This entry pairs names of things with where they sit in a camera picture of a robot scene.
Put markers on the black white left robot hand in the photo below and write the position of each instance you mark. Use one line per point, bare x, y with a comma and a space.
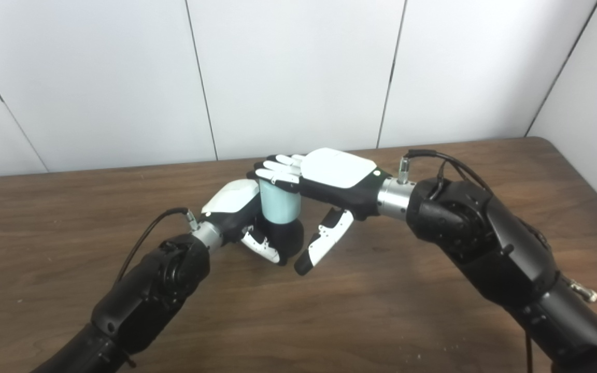
231, 202

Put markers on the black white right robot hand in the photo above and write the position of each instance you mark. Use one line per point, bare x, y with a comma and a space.
337, 171

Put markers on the light blue cup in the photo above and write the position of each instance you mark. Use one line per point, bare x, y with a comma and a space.
280, 204

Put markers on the black flared nozzle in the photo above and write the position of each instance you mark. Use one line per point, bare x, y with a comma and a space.
288, 241

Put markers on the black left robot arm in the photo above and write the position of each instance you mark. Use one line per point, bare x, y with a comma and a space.
148, 290

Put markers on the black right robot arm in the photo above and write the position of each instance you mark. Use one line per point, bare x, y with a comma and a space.
495, 243

